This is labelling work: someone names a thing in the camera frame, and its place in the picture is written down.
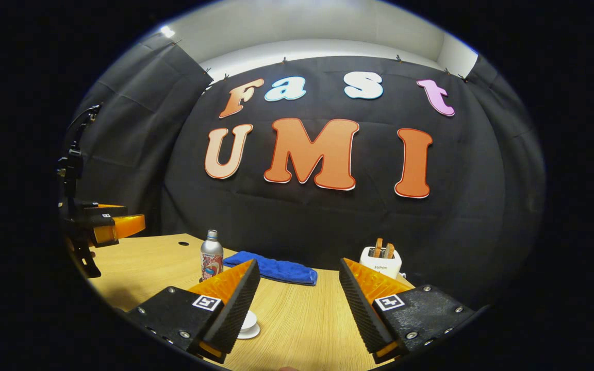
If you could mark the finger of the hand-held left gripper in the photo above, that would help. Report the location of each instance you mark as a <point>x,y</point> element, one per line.
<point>103,209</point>
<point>124,226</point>

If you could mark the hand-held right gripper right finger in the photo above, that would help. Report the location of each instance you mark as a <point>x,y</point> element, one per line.
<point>361,309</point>

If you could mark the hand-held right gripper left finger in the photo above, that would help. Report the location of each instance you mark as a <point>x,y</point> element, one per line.
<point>237,304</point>

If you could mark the white teacup lid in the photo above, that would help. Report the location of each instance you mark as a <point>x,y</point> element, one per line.
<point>250,318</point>

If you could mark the silver water bottle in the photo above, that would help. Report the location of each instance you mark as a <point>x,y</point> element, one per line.
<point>211,255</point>

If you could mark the white saucer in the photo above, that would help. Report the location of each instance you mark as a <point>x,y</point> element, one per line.
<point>251,335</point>

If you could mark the cream toaster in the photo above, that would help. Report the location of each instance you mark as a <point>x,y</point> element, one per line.
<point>379,267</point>

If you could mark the blue folded towel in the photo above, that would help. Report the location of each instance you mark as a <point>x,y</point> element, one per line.
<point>276,269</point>

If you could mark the black backdrop cloth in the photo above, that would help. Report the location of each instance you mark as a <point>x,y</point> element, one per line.
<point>286,216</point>

